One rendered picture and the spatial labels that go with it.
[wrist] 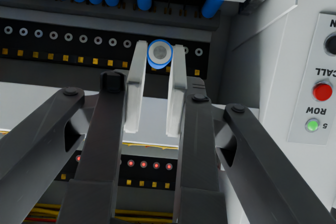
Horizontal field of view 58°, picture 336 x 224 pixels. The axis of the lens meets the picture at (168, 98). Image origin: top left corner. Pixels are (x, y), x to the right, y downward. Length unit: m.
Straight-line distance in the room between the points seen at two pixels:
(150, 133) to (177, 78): 0.15
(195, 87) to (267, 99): 0.14
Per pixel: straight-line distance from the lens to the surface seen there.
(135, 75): 0.15
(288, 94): 0.30
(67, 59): 0.45
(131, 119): 0.16
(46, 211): 0.53
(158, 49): 0.21
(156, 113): 0.30
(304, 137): 0.32
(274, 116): 0.31
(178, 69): 0.17
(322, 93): 0.31
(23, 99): 0.32
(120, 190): 0.57
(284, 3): 0.29
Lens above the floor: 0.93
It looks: 17 degrees up
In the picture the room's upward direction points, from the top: 173 degrees counter-clockwise
